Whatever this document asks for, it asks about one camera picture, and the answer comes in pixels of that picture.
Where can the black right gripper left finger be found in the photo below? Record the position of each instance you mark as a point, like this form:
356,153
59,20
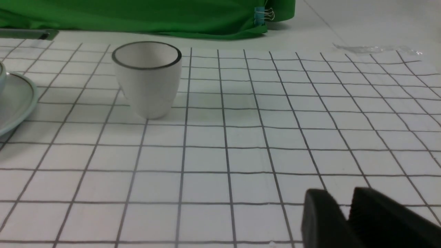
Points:
323,223

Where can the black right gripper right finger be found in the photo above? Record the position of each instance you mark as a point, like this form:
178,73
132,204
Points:
380,222

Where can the white grid tablecloth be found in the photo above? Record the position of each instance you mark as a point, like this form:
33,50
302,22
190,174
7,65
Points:
248,134

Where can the blue binder clip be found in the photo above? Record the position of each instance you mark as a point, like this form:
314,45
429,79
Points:
261,15

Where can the green backdrop cloth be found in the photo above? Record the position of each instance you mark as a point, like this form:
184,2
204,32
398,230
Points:
199,19

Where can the black-rimmed white cup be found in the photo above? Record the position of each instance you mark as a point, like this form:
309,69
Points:
149,73

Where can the pale blue plain plate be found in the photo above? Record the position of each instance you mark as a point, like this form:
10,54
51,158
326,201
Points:
18,100

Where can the grey metal table slot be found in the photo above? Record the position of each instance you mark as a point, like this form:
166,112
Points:
49,34

